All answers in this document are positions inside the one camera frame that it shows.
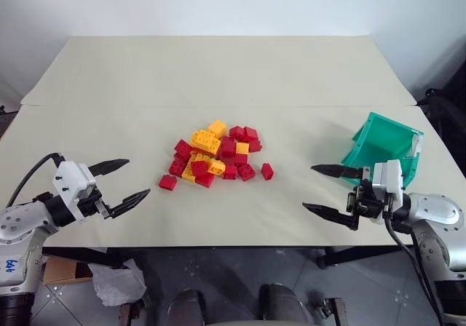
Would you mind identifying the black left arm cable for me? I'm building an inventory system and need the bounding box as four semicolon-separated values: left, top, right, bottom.
5;152;66;209

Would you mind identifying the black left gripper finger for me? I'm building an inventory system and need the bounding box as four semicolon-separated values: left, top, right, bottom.
108;188;151;220
88;158;131;178

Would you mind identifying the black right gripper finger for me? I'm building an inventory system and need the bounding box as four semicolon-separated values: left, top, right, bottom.
301;202;360;231
309;163;366;180

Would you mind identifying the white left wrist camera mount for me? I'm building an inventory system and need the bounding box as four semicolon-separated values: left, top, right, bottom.
52;161;98;224

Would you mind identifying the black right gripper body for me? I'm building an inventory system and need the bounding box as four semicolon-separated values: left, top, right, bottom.
347;167;389;226

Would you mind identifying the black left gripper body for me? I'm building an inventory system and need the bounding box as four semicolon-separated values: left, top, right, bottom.
76;188;113;220

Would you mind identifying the green plastic bin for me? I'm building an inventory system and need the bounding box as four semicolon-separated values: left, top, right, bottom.
340;111;425;189

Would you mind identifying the black office chair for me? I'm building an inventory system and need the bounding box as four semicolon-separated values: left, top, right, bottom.
416;31;466;182

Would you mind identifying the crumpled white paper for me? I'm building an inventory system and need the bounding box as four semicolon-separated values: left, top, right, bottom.
87;258;147;308

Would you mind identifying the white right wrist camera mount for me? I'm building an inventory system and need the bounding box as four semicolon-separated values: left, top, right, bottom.
373;159;406;211

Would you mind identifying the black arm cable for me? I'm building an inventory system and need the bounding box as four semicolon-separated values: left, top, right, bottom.
5;152;66;209
382;211;448;326

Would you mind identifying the dark rounded shape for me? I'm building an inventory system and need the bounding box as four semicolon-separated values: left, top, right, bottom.
257;283;311;326
168;288;205;326

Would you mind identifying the black table frame bar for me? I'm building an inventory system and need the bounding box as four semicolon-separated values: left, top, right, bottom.
315;246;414;270

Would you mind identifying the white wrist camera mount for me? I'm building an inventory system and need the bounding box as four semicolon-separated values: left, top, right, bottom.
373;159;406;211
52;161;98;224

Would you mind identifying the white label on bin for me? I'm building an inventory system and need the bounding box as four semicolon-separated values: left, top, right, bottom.
410;135;423;159

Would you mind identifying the brown cardboard box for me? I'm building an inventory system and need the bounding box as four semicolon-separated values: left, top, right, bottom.
43;256;94;287

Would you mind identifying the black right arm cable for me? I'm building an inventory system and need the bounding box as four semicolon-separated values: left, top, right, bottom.
382;211;448;326

